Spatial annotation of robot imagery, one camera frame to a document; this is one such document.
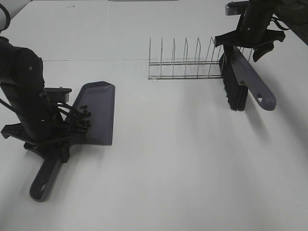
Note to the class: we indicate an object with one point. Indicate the pile of dark coffee beans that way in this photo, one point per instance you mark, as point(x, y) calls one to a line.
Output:
point(83, 116)

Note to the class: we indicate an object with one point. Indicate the chrome wire dish rack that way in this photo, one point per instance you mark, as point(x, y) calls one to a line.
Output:
point(190, 60)

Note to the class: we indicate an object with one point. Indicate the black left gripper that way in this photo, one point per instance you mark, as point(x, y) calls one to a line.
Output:
point(54, 131)

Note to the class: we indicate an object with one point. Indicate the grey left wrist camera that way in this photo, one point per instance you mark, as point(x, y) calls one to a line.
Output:
point(58, 95)

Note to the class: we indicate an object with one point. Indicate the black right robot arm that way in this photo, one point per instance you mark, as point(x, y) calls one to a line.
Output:
point(290, 15)

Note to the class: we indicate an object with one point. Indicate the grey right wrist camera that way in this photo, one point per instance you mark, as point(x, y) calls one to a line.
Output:
point(236, 8)

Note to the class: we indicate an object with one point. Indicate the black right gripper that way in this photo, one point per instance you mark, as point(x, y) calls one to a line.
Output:
point(252, 31)

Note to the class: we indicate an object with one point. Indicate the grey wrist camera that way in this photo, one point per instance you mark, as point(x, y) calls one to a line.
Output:
point(236, 8)
point(58, 95)

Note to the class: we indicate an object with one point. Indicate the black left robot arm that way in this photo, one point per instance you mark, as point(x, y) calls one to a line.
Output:
point(21, 70)

